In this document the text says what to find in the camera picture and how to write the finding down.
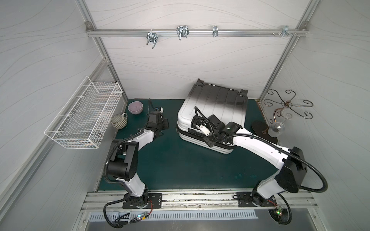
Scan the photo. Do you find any striped ceramic mug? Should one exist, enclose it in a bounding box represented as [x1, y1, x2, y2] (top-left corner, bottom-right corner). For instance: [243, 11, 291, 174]
[110, 113, 128, 130]

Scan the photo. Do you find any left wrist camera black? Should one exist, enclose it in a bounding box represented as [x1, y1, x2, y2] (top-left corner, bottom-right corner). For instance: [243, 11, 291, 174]
[148, 99, 164, 123]

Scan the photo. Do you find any metal hook clamp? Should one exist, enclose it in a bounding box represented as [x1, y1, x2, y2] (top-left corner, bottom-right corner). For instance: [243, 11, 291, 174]
[176, 26, 189, 40]
[146, 30, 158, 49]
[272, 26, 298, 38]

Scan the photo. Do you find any clear wine glass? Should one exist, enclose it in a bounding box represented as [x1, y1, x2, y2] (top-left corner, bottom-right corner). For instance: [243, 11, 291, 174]
[267, 113, 293, 138]

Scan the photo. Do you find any metal hook clamp middle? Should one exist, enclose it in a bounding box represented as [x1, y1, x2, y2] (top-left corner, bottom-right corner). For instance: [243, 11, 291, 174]
[176, 26, 189, 40]

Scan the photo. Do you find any white slotted cable duct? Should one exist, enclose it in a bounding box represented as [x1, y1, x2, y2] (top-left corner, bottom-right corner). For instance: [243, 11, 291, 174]
[89, 209, 259, 222]

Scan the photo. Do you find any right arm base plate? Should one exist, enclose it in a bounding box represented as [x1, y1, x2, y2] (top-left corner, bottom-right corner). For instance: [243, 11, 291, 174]
[232, 192, 277, 208]

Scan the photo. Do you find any white wire basket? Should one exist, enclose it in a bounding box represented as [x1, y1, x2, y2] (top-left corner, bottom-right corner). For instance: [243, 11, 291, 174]
[44, 76, 123, 149]

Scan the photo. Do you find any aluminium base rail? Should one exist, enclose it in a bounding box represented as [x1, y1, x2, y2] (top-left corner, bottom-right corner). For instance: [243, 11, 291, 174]
[81, 189, 319, 212]

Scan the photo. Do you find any right base cable bundle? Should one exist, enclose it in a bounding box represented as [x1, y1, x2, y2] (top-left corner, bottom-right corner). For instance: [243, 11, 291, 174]
[267, 193, 293, 226]

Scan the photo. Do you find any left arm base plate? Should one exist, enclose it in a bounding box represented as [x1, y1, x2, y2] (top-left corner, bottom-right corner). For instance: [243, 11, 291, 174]
[122, 193, 162, 209]

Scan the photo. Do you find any white and black hardshell suitcase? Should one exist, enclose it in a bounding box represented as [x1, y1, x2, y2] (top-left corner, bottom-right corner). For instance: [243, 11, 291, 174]
[177, 80, 248, 154]

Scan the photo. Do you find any purple ceramic bowl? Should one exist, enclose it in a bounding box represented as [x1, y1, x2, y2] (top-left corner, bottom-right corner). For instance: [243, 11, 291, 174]
[128, 101, 144, 115]

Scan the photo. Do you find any base cable bundle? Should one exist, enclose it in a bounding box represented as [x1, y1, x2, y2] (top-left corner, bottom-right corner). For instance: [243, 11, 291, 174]
[267, 193, 293, 226]
[103, 196, 154, 229]

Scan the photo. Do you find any left base cable bundle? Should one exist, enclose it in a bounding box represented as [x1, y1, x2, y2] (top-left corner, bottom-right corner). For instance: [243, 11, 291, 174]
[103, 196, 154, 229]

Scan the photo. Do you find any metal hook clamp left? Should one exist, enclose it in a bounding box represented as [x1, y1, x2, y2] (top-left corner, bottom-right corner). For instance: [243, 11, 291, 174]
[146, 30, 158, 49]

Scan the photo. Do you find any green table mat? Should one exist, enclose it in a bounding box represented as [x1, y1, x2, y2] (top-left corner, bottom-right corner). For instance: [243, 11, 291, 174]
[98, 99, 285, 191]

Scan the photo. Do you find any metal scroll glass stand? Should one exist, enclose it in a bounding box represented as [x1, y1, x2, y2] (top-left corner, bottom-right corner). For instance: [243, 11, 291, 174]
[251, 89, 314, 145]

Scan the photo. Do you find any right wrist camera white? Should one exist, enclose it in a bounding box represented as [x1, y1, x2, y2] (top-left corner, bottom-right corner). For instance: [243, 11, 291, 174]
[191, 106, 214, 136]

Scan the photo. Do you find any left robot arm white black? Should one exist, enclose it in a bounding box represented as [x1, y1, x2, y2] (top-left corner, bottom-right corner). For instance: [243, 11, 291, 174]
[103, 118, 169, 208]

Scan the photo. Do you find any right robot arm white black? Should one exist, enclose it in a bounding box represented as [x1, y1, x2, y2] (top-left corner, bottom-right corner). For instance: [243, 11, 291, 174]
[196, 115, 328, 207]

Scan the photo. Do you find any aluminium cross rail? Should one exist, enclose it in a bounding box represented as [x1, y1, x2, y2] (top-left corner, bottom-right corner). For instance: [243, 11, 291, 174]
[86, 27, 309, 38]

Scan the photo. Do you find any metal hook clamp right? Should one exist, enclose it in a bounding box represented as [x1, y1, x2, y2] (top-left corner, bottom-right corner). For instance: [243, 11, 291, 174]
[272, 26, 298, 38]

